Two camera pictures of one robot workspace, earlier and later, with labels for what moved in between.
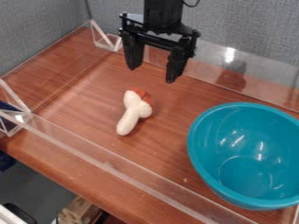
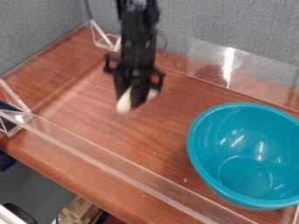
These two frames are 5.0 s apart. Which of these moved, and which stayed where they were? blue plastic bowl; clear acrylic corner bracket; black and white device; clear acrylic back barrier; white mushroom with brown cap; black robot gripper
Moved: white mushroom with brown cap; black robot gripper
Stayed: clear acrylic corner bracket; black and white device; clear acrylic back barrier; blue plastic bowl
